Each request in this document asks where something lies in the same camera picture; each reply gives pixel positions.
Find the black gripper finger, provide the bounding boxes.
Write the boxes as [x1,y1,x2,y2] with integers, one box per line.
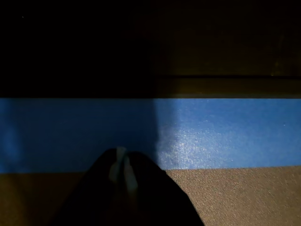
[47,147,124,226]
[121,151,205,226]

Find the blue tape strip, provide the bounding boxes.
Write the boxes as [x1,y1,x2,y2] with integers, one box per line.
[0,97,301,175]

